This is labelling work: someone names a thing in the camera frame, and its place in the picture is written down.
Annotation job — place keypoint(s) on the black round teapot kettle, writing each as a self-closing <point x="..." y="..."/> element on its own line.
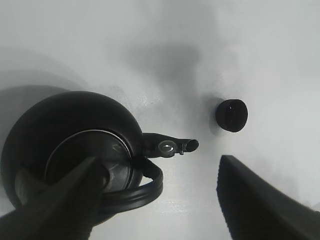
<point x="55" y="135"/>

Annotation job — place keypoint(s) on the small black teacup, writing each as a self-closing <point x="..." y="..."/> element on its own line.
<point x="231" y="115"/>

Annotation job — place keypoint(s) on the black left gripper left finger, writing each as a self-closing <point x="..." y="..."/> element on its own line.
<point x="66" y="211"/>

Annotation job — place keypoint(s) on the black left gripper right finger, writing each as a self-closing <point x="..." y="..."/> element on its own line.
<point x="255" y="210"/>

